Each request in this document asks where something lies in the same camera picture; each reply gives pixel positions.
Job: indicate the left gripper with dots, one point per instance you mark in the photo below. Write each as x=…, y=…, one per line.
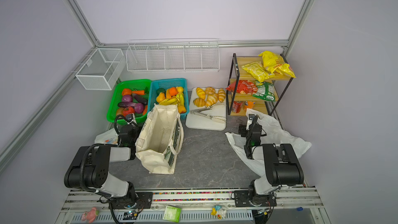
x=129, y=124

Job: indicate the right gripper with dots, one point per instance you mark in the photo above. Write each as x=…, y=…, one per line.
x=252, y=124

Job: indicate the white plastic grocery bag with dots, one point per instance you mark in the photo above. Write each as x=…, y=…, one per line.
x=274, y=135

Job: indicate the cream canvas tote bag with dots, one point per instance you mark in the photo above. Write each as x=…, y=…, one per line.
x=160, y=140

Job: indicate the green snack bag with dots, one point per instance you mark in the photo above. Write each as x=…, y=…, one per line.
x=266, y=91

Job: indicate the red snack bag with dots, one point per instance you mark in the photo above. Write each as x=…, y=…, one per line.
x=243, y=87

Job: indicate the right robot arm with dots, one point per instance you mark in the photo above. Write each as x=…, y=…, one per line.
x=282, y=167

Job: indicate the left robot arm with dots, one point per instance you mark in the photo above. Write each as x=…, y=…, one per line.
x=89, y=170

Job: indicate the red tomato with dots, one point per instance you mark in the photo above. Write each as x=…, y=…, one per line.
x=128, y=111

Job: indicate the orange soda can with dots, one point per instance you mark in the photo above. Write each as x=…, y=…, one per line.
x=249, y=105

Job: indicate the red soda can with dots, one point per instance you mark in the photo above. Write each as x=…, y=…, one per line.
x=236, y=107

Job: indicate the purple onion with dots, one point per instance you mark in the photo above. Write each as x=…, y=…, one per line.
x=127, y=98

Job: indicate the dark purple eggplant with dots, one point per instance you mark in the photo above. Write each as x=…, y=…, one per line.
x=140, y=98

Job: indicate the green plastic basket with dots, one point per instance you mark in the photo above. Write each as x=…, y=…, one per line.
x=116, y=105

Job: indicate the white bread tray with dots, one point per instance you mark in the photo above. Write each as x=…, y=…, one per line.
x=206, y=118

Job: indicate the black wooden shelf rack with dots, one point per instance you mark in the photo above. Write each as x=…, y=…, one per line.
x=280, y=82

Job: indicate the orange carrot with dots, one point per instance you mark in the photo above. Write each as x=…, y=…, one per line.
x=139, y=92

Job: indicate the yellow pear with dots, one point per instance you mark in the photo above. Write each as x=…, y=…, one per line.
x=161, y=97

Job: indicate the green avocado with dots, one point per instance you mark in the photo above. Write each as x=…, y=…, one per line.
x=161, y=90

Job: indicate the teal plastic basket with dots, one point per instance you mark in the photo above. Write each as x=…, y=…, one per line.
x=166, y=84

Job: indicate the croissant top middle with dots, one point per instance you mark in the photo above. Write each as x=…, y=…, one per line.
x=210, y=90

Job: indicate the croissant front left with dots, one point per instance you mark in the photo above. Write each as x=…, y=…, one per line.
x=199, y=102

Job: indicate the banana bunch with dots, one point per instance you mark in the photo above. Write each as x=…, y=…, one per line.
x=174, y=100

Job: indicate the yellow chip bag left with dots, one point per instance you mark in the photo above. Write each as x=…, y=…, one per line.
x=258, y=72

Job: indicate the yellow chip bag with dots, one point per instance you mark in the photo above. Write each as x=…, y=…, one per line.
x=276, y=64
x=258, y=72

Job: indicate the orange fruit back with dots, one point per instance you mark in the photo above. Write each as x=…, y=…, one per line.
x=173, y=91

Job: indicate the croissant far left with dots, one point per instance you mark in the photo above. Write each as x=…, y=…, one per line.
x=201, y=93

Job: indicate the yellow lemon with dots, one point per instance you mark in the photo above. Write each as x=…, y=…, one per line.
x=180, y=89

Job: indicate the small white mesh basket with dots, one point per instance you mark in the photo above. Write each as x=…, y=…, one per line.
x=102, y=69

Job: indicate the yellow chip bag right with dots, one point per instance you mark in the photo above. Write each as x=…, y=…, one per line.
x=276, y=64

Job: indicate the yellow toy figure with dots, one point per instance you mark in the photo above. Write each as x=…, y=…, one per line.
x=219, y=212

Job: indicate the pink toy figure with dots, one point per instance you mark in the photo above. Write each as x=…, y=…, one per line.
x=90, y=216

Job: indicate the green small box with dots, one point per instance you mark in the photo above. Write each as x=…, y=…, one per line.
x=172, y=214

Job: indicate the long white wire basket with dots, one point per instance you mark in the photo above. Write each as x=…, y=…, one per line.
x=166, y=55

